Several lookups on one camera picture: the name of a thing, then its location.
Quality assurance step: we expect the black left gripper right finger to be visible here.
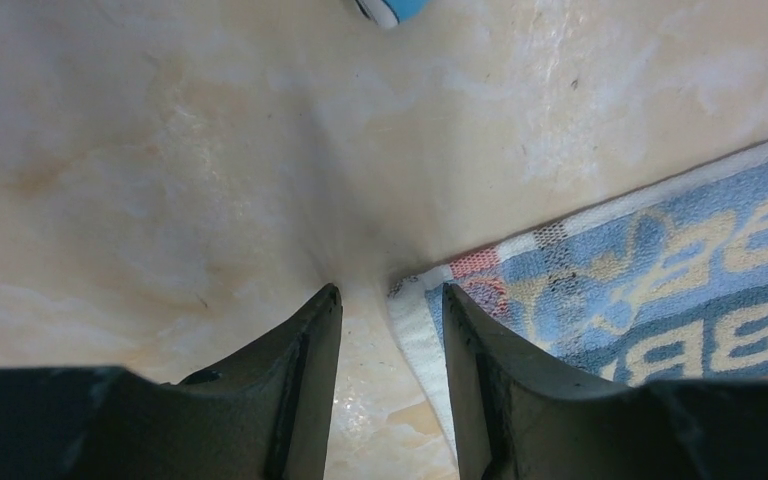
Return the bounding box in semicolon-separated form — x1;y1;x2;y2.
443;284;768;479

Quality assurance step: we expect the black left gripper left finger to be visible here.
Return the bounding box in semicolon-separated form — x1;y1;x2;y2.
0;284;343;479

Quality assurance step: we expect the grey orange printed cloth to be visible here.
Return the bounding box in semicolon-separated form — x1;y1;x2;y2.
387;141;768;441

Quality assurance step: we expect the light blue printed towel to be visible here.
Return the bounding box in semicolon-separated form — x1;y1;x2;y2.
354;0;430;29

